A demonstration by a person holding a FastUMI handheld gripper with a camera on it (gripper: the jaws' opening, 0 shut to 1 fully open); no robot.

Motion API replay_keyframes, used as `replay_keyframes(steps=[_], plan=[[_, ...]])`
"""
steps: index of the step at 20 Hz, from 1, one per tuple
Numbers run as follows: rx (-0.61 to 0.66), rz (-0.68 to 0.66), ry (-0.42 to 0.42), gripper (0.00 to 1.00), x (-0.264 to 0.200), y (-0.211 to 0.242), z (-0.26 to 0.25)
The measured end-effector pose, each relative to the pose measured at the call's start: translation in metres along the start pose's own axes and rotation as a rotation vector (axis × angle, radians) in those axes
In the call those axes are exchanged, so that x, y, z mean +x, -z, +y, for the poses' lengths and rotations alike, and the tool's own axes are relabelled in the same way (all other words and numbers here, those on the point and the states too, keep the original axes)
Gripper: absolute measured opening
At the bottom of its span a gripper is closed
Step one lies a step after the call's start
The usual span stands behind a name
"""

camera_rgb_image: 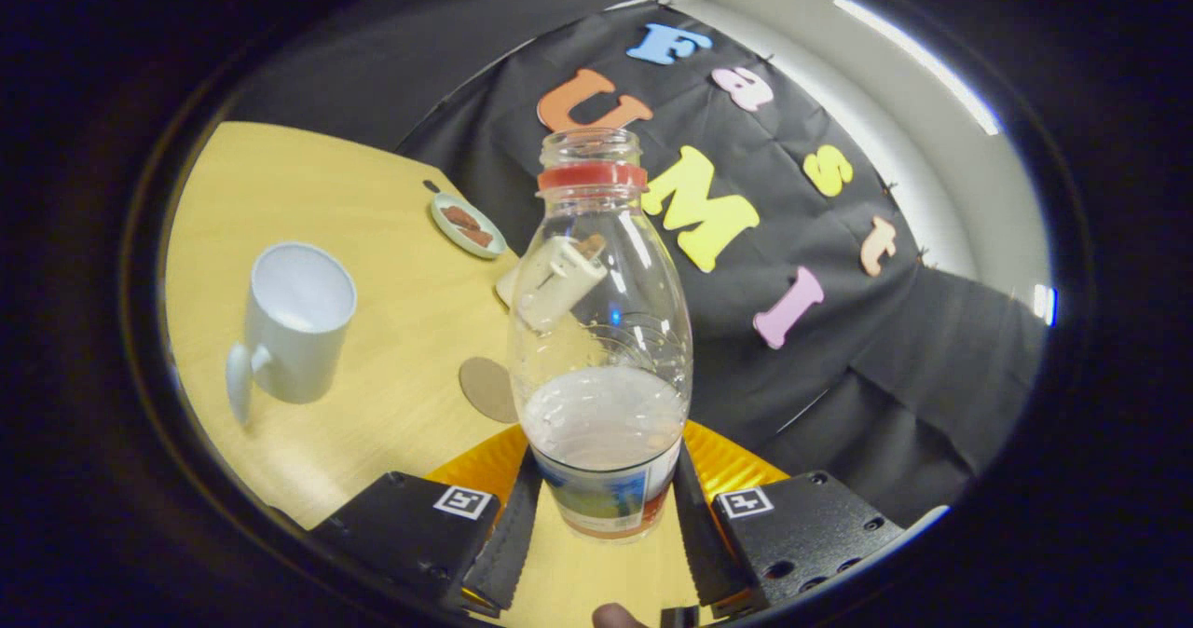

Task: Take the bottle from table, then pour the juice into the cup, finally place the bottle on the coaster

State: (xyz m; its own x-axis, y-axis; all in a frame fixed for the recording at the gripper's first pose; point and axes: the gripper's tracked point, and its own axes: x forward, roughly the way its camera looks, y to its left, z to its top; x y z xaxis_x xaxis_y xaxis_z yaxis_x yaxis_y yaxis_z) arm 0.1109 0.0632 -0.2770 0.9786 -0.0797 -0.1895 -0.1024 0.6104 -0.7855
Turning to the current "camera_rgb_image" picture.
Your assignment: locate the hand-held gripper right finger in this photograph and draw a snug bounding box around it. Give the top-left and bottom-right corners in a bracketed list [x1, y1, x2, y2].
[673, 420, 907, 615]

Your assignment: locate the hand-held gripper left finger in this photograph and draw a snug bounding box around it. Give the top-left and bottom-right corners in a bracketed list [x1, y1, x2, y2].
[312, 423, 542, 618]

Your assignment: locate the round brown coaster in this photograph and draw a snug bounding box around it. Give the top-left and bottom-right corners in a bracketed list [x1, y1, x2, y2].
[458, 357, 519, 424]

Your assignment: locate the clear plastic juice bottle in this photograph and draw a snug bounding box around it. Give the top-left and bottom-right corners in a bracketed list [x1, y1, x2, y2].
[508, 128, 695, 543]

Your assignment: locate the white cup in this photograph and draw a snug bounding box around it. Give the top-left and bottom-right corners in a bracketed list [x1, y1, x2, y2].
[226, 241, 358, 424]

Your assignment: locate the white utensil block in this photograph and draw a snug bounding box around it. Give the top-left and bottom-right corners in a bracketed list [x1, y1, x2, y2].
[496, 234, 609, 334]

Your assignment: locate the pale green plate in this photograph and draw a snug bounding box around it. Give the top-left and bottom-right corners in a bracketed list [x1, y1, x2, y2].
[431, 192, 509, 260]

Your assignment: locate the wooden table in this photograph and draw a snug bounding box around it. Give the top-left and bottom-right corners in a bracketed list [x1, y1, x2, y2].
[166, 122, 709, 624]

